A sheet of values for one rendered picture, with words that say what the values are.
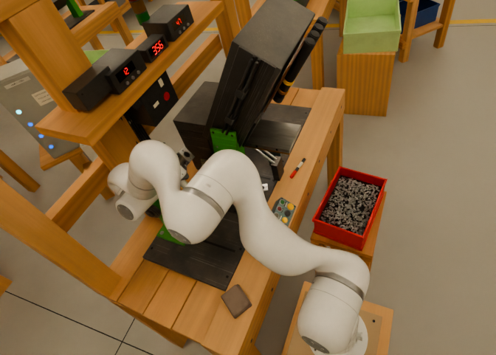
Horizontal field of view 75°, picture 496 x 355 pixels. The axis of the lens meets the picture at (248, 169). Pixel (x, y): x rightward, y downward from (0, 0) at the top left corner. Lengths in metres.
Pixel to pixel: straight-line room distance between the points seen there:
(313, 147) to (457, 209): 1.31
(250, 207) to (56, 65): 0.75
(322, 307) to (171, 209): 0.39
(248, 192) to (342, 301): 0.32
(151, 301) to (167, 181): 0.85
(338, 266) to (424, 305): 1.51
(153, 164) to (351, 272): 0.50
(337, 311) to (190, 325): 0.69
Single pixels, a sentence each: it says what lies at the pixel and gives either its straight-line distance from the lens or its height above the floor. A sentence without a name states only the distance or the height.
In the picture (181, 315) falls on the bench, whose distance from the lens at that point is 1.36.
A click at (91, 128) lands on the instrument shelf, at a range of 1.09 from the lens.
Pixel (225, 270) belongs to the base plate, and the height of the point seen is 0.90.
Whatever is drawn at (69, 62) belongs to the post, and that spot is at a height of 1.68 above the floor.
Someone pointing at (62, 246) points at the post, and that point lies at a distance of 1.28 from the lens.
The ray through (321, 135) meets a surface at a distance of 1.71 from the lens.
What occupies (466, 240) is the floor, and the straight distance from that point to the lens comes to 2.52.
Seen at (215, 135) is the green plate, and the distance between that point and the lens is 1.30.
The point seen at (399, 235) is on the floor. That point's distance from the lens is 2.43.
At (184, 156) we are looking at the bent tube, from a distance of 1.21.
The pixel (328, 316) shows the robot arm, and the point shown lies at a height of 1.34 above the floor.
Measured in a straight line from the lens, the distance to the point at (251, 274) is 1.31.
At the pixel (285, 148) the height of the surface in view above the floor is 1.13.
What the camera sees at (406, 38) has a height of 0.27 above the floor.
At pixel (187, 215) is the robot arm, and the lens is 0.61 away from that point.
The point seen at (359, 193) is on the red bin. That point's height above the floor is 0.88.
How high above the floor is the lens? 2.08
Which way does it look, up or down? 47 degrees down
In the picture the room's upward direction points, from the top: 17 degrees counter-clockwise
